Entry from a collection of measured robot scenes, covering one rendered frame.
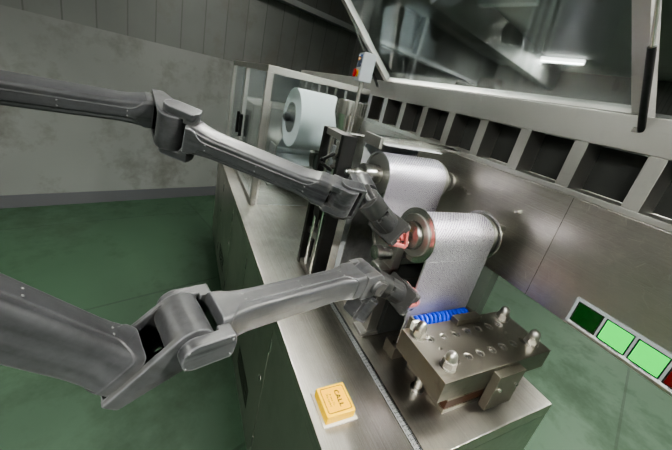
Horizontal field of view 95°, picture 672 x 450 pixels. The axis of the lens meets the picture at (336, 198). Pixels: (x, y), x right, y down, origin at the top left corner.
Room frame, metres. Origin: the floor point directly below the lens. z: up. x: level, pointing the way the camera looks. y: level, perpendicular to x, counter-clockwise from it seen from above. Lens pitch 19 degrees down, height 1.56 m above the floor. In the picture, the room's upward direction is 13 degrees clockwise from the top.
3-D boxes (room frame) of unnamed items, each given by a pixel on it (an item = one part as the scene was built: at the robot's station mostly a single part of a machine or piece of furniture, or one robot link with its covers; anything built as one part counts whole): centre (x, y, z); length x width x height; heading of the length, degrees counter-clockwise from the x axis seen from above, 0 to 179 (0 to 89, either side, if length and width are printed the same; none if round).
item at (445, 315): (0.75, -0.38, 1.03); 0.21 x 0.04 x 0.03; 119
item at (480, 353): (0.68, -0.46, 1.00); 0.40 x 0.16 x 0.06; 119
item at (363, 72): (1.26, 0.01, 1.66); 0.07 x 0.07 x 0.10; 16
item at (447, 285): (0.77, -0.36, 1.11); 0.23 x 0.01 x 0.18; 119
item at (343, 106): (1.44, 0.03, 1.50); 0.14 x 0.14 x 0.06
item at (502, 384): (0.61, -0.52, 0.96); 0.10 x 0.03 x 0.11; 119
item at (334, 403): (0.51, -0.10, 0.91); 0.07 x 0.07 x 0.02; 29
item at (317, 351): (1.60, 0.19, 0.88); 2.52 x 0.66 x 0.04; 29
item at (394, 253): (0.77, -0.18, 1.05); 0.06 x 0.05 x 0.31; 119
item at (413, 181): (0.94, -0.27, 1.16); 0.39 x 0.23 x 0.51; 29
